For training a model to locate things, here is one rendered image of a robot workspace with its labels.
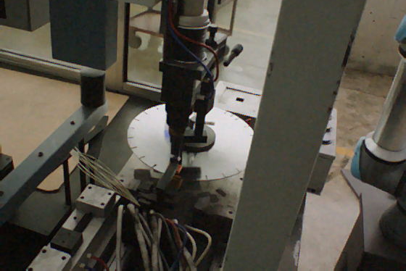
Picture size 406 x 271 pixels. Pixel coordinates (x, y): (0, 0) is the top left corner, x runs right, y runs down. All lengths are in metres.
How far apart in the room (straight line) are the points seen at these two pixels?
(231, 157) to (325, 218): 1.42
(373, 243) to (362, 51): 3.12
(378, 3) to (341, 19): 3.86
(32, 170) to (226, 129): 0.53
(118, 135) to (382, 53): 3.23
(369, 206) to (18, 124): 1.12
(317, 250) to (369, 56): 2.44
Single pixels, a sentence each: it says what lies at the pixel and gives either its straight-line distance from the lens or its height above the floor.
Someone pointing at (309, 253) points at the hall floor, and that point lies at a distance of 2.19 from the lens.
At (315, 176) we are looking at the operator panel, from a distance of 1.28.
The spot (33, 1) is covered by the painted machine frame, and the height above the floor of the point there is 1.29.
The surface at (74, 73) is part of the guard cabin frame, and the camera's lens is 1.72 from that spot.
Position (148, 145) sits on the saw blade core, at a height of 0.95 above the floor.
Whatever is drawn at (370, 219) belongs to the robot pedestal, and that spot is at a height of 0.75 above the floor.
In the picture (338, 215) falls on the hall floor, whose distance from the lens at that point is 2.45.
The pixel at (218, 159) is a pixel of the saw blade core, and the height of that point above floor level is 0.95.
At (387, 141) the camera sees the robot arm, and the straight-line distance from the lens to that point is 1.13.
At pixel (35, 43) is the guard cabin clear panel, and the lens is 1.79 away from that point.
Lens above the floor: 1.57
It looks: 32 degrees down
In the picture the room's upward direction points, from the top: 8 degrees clockwise
